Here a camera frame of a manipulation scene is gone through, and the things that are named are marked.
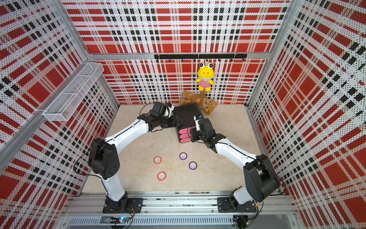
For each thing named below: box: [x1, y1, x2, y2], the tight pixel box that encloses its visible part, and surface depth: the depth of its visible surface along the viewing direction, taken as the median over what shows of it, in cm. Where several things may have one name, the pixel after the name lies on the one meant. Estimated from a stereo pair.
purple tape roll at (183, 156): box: [179, 151, 188, 161], surface depth 93 cm
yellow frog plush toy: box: [195, 62, 215, 93], surface depth 95 cm
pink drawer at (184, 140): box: [180, 137, 192, 144], surface depth 97 cm
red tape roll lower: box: [156, 171, 167, 182], surface depth 85 cm
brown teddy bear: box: [178, 90, 219, 116], surface depth 117 cm
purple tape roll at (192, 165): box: [188, 161, 198, 171], surface depth 89 cm
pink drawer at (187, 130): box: [178, 126, 197, 135], surface depth 88 cm
